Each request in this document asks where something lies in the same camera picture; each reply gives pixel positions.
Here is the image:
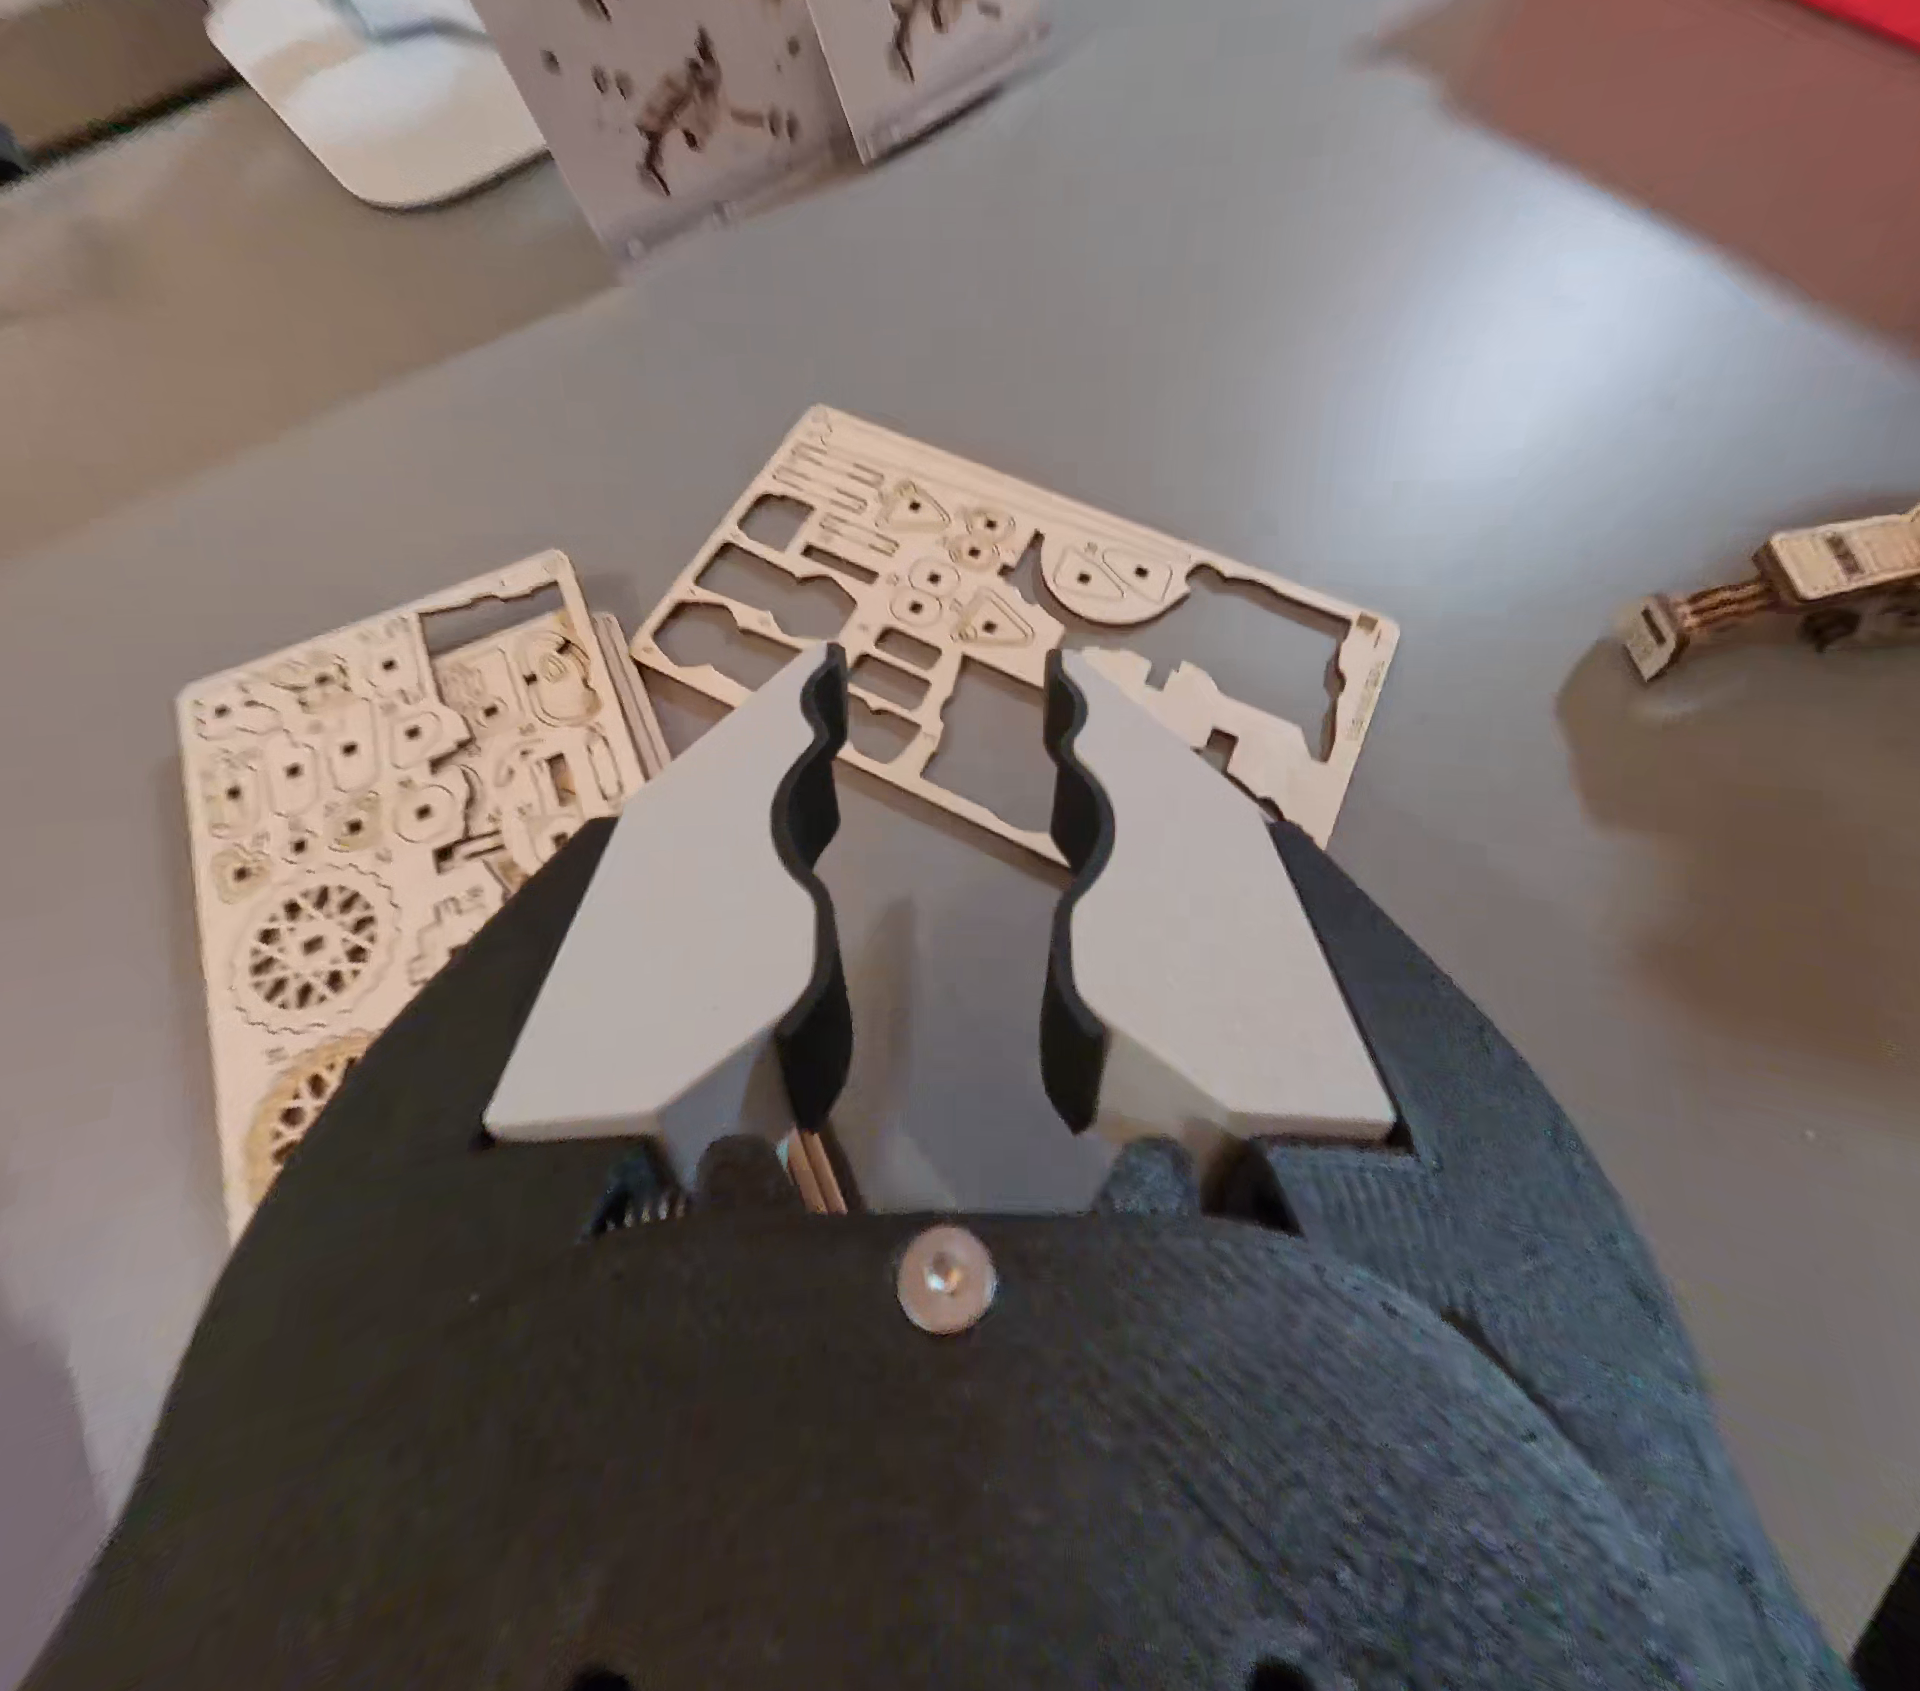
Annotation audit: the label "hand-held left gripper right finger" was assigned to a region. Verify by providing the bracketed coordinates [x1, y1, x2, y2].
[1039, 649, 1401, 1150]

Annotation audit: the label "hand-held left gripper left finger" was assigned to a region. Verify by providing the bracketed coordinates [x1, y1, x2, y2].
[481, 645, 858, 1150]

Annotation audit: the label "wooden puzzle sheet large cutouts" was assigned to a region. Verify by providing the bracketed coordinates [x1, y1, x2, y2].
[631, 405, 1403, 854]

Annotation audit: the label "partly built wooden model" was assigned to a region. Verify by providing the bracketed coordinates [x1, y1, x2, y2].
[1620, 505, 1920, 685]

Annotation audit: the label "wooden puzzle sheet with wheels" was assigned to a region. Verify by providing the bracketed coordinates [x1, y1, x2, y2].
[175, 549, 633, 1250]

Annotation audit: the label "white stand base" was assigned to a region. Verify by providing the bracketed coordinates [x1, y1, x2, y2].
[204, 0, 551, 213]

